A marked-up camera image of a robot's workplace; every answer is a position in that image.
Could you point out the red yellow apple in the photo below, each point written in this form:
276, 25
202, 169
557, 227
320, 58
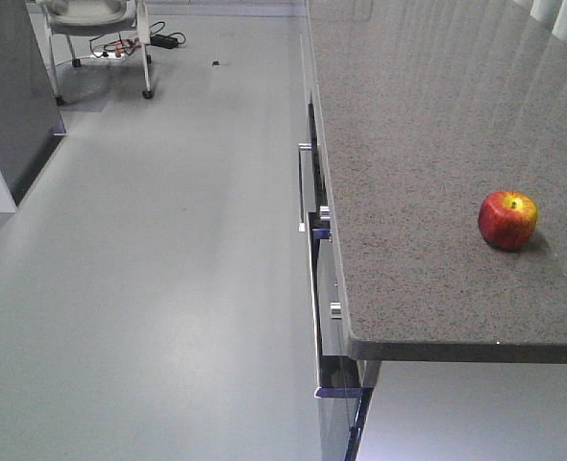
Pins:
507, 219

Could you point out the silver upper oven knob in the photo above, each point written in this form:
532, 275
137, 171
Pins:
324, 213

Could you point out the silver oven knob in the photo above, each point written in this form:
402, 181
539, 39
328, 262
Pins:
324, 213
335, 311

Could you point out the silver lower oven knob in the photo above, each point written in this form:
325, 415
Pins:
335, 311

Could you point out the black power adapter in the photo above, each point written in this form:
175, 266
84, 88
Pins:
171, 41

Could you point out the grey cabinet block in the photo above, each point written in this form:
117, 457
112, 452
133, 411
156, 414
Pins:
30, 123

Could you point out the white rolling chair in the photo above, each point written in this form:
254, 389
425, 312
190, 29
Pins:
95, 18

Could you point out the silver oven handle bar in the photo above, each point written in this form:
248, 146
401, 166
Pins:
303, 152

